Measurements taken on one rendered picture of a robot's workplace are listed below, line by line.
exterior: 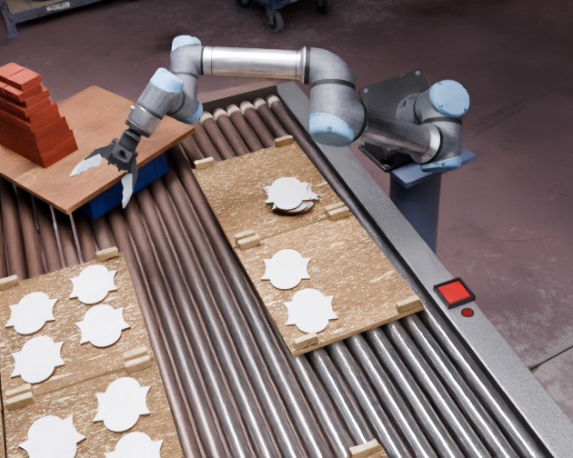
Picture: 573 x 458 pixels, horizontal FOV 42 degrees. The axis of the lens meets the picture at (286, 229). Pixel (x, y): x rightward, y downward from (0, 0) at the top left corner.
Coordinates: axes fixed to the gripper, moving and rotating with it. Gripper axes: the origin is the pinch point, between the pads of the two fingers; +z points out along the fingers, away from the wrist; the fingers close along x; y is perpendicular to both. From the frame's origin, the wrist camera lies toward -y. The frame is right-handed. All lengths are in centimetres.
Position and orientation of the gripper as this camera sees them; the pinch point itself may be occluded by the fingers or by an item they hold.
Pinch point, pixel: (95, 194)
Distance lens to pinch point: 193.0
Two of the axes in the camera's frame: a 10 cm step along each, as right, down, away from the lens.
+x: -8.0, -5.1, -3.0
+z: -5.6, 8.2, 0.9
